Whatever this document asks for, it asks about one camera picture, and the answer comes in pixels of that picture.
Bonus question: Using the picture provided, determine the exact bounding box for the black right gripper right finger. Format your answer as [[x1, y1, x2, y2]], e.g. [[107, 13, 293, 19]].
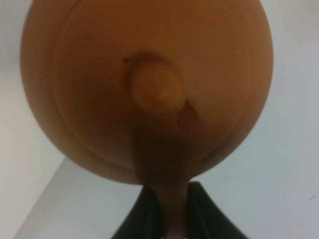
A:
[[186, 182, 247, 239]]

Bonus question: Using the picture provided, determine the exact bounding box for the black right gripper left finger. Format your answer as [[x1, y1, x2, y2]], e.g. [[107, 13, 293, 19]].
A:
[[112, 186, 166, 239]]

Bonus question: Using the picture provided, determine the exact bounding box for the brown clay teapot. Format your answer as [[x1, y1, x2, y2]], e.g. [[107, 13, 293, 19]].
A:
[[20, 0, 273, 239]]

